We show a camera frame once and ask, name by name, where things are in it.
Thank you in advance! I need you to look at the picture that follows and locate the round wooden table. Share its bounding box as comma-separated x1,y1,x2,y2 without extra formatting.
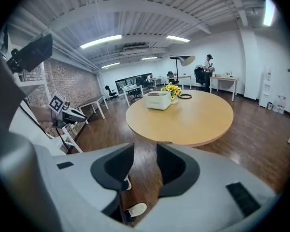
125,89,234,147

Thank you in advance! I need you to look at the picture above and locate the person's right hand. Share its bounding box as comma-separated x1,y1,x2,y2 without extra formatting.
0,51,28,140

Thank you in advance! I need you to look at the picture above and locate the person's left forearm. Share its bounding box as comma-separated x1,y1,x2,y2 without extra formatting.
29,103,53,123

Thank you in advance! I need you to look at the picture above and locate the brown top white table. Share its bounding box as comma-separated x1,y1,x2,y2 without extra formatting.
76,94,110,125

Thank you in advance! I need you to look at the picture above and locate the person's white shirt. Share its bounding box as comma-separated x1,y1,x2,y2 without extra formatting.
9,101,63,152

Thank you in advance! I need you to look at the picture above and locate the ceiling air conditioner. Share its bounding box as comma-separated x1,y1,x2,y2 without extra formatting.
122,45,150,53

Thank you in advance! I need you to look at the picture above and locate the person's white shoe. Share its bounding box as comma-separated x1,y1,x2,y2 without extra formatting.
124,174,132,191
127,202,148,218

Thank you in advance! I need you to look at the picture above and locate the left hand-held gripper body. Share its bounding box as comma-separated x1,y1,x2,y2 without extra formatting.
48,91,76,130

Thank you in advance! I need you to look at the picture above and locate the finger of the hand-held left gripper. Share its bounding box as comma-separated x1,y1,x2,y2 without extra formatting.
73,109,87,124

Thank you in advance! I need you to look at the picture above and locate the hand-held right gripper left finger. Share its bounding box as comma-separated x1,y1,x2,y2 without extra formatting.
0,132,136,232

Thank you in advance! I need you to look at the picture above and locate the white metal shelf rack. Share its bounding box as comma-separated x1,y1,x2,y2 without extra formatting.
14,63,52,102

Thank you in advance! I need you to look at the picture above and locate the yellow sunflower bouquet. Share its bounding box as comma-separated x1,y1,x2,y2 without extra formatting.
160,82,183,100

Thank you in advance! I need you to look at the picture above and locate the black floor lamp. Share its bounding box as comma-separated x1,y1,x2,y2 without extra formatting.
169,55,197,87

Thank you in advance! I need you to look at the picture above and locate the wooden top desk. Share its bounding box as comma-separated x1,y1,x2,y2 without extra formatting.
166,75,192,90
208,75,240,102

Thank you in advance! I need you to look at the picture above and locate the clear water bottle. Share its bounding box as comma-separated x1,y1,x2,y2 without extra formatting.
279,96,288,115
273,95,281,113

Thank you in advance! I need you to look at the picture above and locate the white water dispenser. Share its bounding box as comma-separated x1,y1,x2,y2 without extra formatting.
259,65,274,110

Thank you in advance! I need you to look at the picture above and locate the white frame furniture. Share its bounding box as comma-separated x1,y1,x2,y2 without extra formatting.
50,126,84,154

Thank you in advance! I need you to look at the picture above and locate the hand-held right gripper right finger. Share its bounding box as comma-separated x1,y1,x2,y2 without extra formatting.
139,141,282,232

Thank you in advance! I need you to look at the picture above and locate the white plastic bin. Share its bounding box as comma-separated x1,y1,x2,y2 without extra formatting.
144,90,172,112

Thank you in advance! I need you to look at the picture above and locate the black head camera cable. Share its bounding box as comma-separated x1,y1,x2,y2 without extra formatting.
18,103,54,140

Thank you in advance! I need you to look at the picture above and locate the black head camera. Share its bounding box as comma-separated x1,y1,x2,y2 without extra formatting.
6,33,54,73

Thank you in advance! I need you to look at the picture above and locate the black office chair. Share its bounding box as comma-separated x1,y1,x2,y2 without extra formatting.
193,66,206,91
131,87,141,102
104,85,118,98

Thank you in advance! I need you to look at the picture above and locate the dark glass window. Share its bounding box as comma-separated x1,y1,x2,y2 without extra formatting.
115,72,153,89

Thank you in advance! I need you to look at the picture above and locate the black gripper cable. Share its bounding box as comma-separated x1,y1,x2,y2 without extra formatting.
55,126,73,155

